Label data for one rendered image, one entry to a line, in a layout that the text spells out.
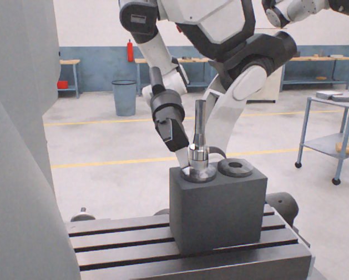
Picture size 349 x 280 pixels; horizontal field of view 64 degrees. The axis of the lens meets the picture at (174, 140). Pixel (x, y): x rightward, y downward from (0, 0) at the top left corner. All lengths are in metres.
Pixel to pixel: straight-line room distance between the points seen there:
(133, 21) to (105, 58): 7.19
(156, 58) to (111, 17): 7.11
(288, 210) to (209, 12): 0.92
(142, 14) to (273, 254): 0.77
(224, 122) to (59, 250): 0.91
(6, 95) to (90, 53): 7.98
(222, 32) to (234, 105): 0.25
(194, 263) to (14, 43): 0.63
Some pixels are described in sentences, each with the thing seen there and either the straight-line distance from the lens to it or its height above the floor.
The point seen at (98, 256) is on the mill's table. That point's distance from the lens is 0.77.
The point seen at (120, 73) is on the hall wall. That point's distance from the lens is 8.15.
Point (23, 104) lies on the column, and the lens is 0.20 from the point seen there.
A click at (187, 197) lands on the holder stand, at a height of 1.11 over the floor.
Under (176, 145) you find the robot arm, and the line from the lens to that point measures 0.72.
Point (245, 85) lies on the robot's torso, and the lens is 1.00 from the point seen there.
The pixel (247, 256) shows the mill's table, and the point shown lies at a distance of 0.77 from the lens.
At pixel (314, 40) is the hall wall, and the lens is 9.89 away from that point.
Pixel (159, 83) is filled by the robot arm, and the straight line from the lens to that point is 0.76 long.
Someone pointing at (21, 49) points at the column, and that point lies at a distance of 0.21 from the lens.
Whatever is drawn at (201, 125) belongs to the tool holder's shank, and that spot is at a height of 1.26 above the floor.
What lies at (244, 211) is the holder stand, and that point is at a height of 1.04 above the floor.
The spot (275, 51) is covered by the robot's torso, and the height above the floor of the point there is 1.40.
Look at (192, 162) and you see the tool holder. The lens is 0.67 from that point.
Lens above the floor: 1.45
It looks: 20 degrees down
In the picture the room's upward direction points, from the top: straight up
